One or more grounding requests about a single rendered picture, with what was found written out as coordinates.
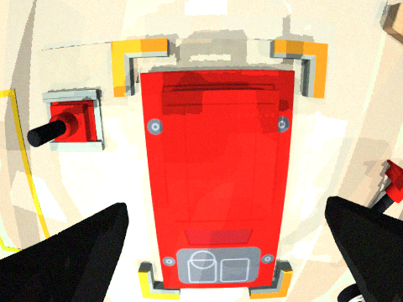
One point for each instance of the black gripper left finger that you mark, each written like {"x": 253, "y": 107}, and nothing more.
{"x": 75, "y": 265}

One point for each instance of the tan rectangular block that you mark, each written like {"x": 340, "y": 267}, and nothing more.
{"x": 393, "y": 24}

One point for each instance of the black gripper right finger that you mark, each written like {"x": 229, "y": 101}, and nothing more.
{"x": 372, "y": 245}

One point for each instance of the black toy tyre with white hub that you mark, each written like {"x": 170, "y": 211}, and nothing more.
{"x": 350, "y": 294}

